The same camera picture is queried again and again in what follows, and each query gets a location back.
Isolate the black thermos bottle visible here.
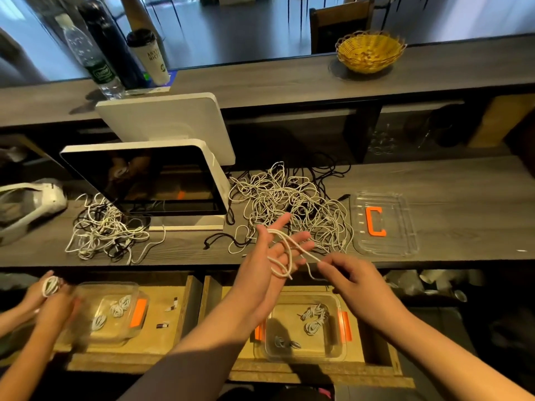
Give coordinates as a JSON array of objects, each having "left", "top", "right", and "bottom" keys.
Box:
[{"left": 79, "top": 0, "right": 152, "bottom": 90}]

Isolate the white paper coffee cup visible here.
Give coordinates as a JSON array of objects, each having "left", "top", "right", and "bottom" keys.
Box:
[{"left": 125, "top": 29, "right": 171, "bottom": 87}]

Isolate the brown wooden chair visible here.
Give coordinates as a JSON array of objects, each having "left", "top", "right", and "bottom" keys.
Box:
[{"left": 309, "top": 0, "right": 375, "bottom": 55}]

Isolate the pile of white containers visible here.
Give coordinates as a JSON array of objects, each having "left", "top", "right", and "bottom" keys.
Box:
[{"left": 385, "top": 270, "right": 469, "bottom": 302}]

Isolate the white touchscreen monitor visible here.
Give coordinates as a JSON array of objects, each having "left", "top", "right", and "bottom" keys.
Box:
[{"left": 60, "top": 139, "right": 231, "bottom": 231}]

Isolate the clear plastic water bottle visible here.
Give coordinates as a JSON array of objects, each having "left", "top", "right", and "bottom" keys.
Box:
[{"left": 54, "top": 14, "right": 127, "bottom": 100}]

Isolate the person's left hand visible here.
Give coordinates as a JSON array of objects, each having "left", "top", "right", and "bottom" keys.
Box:
[{"left": 230, "top": 213, "right": 318, "bottom": 327}]

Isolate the clear lid orange handle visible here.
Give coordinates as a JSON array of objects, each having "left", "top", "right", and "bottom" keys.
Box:
[{"left": 351, "top": 192, "right": 419, "bottom": 259}]

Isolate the yellow woven basket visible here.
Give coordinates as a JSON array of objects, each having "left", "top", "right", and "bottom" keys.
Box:
[{"left": 335, "top": 31, "right": 408, "bottom": 75}]

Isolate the person's left forearm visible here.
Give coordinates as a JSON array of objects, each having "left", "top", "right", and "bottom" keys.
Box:
[{"left": 117, "top": 309, "right": 269, "bottom": 401}]

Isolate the bundle of black cables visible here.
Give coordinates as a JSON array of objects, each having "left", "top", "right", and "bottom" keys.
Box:
[{"left": 309, "top": 154, "right": 353, "bottom": 199}]

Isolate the white headset device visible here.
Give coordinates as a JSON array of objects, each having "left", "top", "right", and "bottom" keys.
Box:
[{"left": 0, "top": 178, "right": 68, "bottom": 246}]

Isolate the grey wooden bar counter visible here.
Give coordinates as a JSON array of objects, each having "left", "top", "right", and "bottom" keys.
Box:
[{"left": 0, "top": 33, "right": 535, "bottom": 129}]

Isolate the clear container drawer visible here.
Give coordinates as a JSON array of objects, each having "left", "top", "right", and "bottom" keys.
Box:
[
  {"left": 69, "top": 282, "right": 150, "bottom": 346},
  {"left": 253, "top": 290, "right": 354, "bottom": 363}
]

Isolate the black cable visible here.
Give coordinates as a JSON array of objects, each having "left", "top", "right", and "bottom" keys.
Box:
[{"left": 203, "top": 232, "right": 252, "bottom": 252}]

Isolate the person's right forearm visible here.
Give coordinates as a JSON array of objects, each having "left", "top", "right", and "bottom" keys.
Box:
[{"left": 380, "top": 309, "right": 532, "bottom": 401}]

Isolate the flat cardboard sheet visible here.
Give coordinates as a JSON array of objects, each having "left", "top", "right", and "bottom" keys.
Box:
[{"left": 468, "top": 91, "right": 535, "bottom": 149}]

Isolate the another person's forearm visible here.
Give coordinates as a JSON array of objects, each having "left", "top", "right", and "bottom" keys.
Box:
[
  {"left": 0, "top": 300, "right": 40, "bottom": 340},
  {"left": 0, "top": 325, "right": 73, "bottom": 401}
]

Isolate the person's right hand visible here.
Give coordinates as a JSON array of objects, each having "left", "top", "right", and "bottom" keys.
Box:
[{"left": 318, "top": 252, "right": 407, "bottom": 331}]

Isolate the white customer display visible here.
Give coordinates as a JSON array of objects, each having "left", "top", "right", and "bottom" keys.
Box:
[{"left": 95, "top": 92, "right": 237, "bottom": 167}]

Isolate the wooden drawer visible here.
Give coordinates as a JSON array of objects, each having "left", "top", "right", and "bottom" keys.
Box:
[
  {"left": 196, "top": 275, "right": 416, "bottom": 389},
  {"left": 67, "top": 271, "right": 202, "bottom": 375}
]

